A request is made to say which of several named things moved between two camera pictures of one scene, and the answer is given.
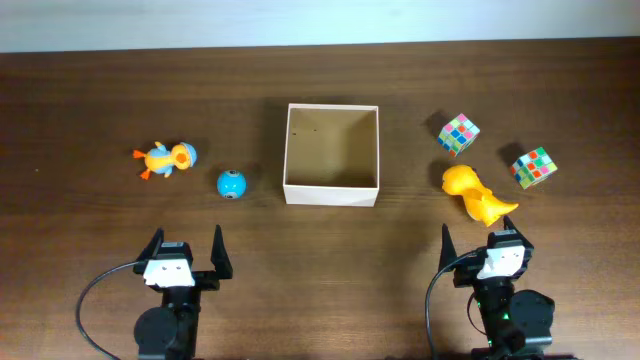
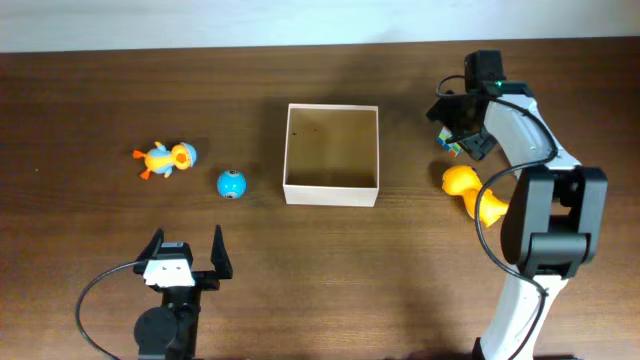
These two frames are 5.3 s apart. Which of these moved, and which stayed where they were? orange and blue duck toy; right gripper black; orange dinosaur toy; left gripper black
Moved: right gripper black
Stayed: left gripper black; orange and blue duck toy; orange dinosaur toy
